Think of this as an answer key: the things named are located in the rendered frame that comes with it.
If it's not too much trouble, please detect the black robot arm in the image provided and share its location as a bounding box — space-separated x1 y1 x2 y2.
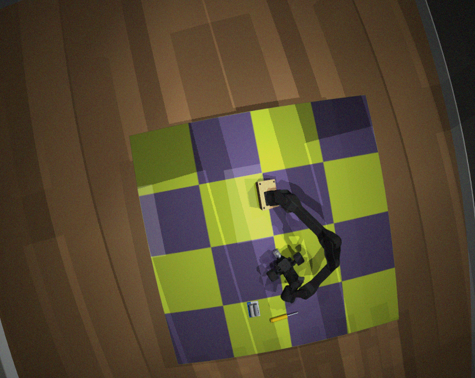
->
264 190 342 303

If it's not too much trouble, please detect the yellow-handled screwdriver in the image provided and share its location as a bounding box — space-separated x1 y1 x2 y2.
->
270 312 298 323

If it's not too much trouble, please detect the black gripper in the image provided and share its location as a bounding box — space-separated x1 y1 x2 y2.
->
267 252 305 282

